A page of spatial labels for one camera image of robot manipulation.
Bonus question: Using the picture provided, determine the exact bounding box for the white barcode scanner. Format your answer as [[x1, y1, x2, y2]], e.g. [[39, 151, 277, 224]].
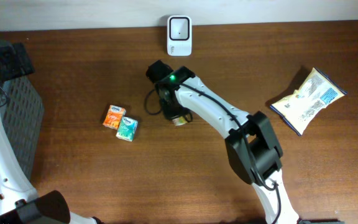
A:
[[167, 15, 193, 57]]

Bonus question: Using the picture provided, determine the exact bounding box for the grey plastic mesh basket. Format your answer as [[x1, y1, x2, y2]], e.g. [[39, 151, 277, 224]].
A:
[[0, 77, 45, 179]]

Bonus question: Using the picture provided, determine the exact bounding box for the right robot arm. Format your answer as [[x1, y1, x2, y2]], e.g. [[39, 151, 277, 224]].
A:
[[146, 60, 305, 223]]

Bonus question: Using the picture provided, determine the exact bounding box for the green snack pouch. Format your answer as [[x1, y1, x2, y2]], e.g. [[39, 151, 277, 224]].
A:
[[172, 116, 188, 126]]

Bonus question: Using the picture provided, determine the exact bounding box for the teal tissue pack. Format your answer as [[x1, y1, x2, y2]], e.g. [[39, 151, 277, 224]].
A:
[[116, 116, 138, 142]]

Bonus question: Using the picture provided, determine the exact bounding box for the black right camera cable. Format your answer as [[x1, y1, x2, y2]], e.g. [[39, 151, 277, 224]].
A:
[[144, 88, 164, 116]]

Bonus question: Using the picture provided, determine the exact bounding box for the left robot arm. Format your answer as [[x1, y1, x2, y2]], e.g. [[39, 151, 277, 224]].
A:
[[0, 41, 100, 223]]

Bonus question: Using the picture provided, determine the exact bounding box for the orange tissue pack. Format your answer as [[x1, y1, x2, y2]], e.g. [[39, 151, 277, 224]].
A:
[[103, 105, 126, 129]]

